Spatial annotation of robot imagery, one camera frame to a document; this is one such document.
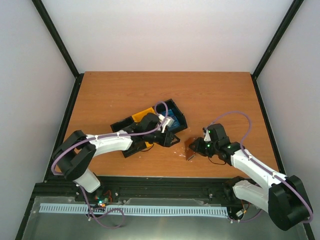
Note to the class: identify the metal sheet front plate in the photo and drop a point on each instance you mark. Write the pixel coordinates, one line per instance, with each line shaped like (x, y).
(75, 226)

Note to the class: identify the black frame post left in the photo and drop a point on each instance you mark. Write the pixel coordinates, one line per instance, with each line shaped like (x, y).
(45, 16)

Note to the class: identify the blue credit card stack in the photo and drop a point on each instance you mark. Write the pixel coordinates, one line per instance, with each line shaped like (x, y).
(175, 123)

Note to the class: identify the light blue cable duct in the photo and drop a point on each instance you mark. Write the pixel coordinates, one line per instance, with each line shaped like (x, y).
(137, 210)

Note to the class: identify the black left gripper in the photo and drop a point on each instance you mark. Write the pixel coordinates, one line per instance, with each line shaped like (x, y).
(167, 139)

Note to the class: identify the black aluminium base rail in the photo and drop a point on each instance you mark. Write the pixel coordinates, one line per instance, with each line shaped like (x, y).
(115, 189)

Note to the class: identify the black bin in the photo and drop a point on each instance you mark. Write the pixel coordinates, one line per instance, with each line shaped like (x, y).
(179, 121)
(132, 144)

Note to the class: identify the black bin right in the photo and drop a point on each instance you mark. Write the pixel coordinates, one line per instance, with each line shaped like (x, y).
(179, 121)

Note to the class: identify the yellow bin middle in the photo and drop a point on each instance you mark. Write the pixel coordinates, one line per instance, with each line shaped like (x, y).
(147, 121)

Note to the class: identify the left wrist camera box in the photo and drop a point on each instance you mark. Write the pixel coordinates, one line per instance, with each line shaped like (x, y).
(164, 123)

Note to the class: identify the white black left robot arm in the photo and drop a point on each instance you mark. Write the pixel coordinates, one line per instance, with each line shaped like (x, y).
(73, 157)

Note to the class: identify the brown leather card holder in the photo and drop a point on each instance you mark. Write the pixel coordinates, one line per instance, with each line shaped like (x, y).
(189, 148)

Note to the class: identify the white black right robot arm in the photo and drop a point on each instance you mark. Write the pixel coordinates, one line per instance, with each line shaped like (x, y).
(267, 197)

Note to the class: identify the black bin left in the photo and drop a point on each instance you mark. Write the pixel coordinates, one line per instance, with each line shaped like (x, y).
(132, 144)

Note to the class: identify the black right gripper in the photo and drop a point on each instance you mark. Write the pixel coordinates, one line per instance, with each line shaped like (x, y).
(196, 147)

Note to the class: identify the black frame post right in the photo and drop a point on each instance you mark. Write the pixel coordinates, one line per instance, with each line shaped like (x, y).
(286, 21)

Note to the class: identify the black frame post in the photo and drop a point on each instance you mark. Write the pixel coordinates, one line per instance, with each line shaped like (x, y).
(45, 16)
(286, 21)

